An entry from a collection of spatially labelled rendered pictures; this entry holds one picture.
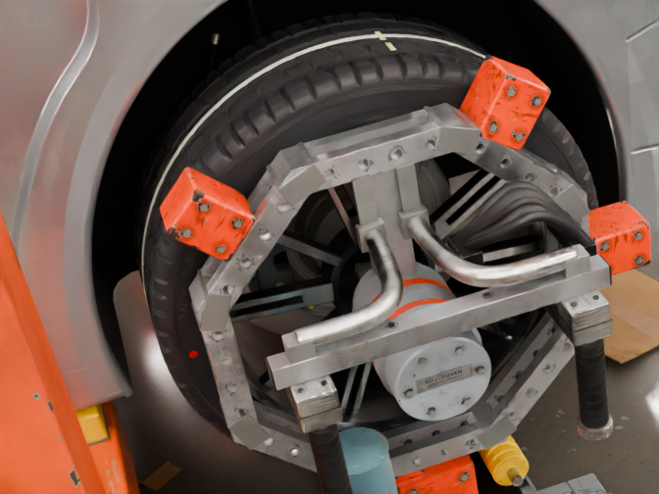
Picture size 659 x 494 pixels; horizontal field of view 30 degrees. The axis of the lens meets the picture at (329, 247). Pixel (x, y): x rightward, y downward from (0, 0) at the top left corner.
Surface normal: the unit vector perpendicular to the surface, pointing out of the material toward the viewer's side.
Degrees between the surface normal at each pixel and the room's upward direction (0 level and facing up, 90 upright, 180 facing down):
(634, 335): 2
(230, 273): 90
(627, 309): 1
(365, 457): 0
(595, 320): 90
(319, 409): 90
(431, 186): 90
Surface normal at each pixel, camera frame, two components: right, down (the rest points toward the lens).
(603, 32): 0.26, 0.48
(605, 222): -0.17, -0.83
